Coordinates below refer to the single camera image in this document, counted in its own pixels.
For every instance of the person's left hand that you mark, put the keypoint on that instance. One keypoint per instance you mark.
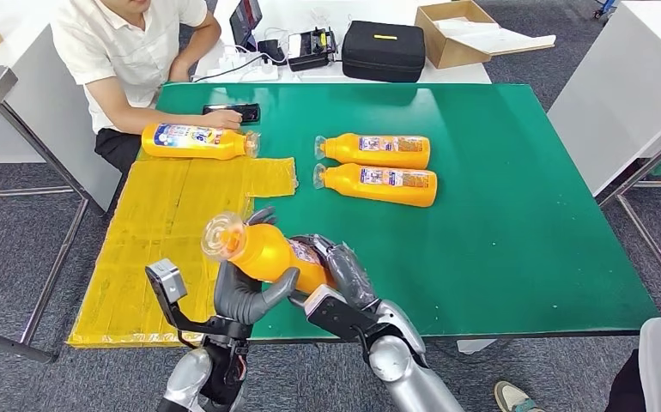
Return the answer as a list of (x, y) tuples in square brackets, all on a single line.
[(181, 72)]

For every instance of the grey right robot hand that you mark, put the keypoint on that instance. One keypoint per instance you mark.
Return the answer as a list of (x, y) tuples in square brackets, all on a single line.
[(347, 273)]

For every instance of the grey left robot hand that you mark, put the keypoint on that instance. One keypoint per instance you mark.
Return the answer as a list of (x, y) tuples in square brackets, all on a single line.
[(239, 304)]

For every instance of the person's right hand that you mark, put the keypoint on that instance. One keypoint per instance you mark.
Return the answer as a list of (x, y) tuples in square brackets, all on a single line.
[(222, 119)]

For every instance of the orange detergent bottle clear cap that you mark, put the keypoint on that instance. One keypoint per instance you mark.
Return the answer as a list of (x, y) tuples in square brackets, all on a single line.
[(268, 256), (194, 142), (376, 185), (376, 151)]

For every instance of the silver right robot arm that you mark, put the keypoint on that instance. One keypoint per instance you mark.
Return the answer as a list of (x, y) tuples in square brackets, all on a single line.
[(404, 369)]

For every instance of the person's left forearm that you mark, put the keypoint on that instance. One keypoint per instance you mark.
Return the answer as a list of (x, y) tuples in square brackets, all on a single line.
[(204, 50)]

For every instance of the person's right forearm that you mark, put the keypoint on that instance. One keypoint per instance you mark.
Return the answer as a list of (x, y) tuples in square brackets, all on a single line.
[(154, 119)]

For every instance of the black smartphone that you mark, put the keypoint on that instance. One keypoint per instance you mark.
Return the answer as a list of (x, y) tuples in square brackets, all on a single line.
[(249, 112)]

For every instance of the white power strip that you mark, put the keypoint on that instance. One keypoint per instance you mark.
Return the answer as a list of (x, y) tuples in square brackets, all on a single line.
[(261, 74)]

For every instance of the black tablet computer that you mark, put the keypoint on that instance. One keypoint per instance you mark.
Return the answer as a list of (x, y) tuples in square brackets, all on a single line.
[(245, 21)]

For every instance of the black power adapter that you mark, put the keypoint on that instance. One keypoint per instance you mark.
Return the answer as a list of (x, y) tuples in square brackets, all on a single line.
[(272, 51)]

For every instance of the yellow plastic sheet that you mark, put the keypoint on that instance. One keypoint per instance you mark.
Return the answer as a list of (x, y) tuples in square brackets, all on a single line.
[(154, 250)]

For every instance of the white table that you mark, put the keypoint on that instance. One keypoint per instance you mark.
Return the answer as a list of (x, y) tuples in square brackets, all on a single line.
[(364, 11), (29, 133), (620, 79)]

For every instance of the black zip carrying case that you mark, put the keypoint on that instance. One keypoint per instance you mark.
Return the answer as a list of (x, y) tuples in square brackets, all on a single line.
[(383, 54)]

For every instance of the open cardboard box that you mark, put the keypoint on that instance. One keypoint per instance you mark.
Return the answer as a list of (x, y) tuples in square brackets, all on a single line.
[(450, 56)]

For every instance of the white paper sheet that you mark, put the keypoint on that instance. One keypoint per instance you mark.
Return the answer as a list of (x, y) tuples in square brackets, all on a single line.
[(504, 42)]

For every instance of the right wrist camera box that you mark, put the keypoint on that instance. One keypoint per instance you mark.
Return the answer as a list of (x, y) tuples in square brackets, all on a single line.
[(336, 313)]

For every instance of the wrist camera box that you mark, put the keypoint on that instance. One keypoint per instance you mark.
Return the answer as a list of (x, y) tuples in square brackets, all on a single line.
[(336, 313), (165, 281)]

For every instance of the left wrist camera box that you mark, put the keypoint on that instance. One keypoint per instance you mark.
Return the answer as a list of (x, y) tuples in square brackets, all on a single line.
[(165, 281)]

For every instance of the blue wheeled frame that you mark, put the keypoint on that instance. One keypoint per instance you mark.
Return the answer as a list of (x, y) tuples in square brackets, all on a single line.
[(606, 7)]

